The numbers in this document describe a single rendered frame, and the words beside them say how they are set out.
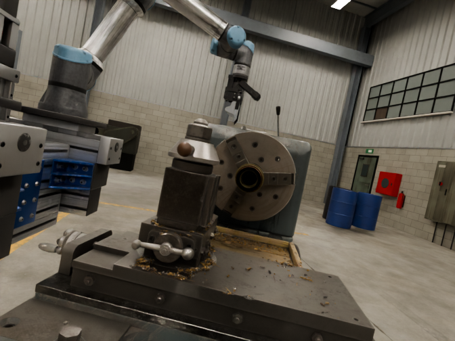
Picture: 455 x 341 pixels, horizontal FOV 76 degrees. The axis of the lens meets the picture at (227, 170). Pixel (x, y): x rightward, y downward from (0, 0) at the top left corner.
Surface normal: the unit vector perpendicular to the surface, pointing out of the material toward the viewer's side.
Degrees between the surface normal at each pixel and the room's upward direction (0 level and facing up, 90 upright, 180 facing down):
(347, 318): 0
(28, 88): 90
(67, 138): 90
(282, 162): 90
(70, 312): 0
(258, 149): 90
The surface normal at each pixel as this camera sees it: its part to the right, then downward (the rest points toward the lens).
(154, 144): 0.18, 0.09
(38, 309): 0.20, -0.98
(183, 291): -0.11, 0.04
